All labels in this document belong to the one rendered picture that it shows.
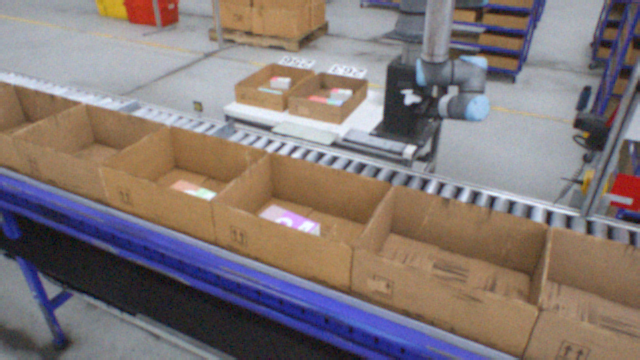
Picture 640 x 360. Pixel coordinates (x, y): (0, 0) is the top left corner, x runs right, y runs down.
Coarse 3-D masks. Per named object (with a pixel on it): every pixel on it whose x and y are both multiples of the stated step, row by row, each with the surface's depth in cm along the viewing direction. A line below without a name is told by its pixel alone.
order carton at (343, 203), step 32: (288, 160) 139; (224, 192) 123; (256, 192) 139; (288, 192) 145; (320, 192) 139; (352, 192) 134; (384, 192) 129; (224, 224) 121; (256, 224) 115; (320, 224) 138; (352, 224) 137; (256, 256) 121; (288, 256) 115; (320, 256) 110; (352, 256) 107
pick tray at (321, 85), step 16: (320, 80) 258; (336, 80) 255; (352, 80) 251; (368, 80) 246; (288, 96) 228; (304, 96) 245; (320, 96) 251; (352, 96) 229; (288, 112) 232; (304, 112) 228; (320, 112) 224; (336, 112) 220; (352, 112) 235
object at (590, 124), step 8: (584, 112) 157; (576, 120) 155; (584, 120) 154; (592, 120) 153; (600, 120) 152; (576, 128) 156; (584, 128) 155; (592, 128) 154; (600, 128) 152; (608, 128) 152; (584, 136) 158; (592, 136) 156; (600, 136) 154; (592, 144) 157
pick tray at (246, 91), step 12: (264, 72) 263; (276, 72) 269; (288, 72) 266; (300, 72) 263; (312, 72) 256; (240, 84) 244; (252, 84) 255; (264, 84) 264; (300, 84) 245; (240, 96) 241; (252, 96) 237; (264, 96) 234; (276, 96) 231; (264, 108) 238; (276, 108) 235
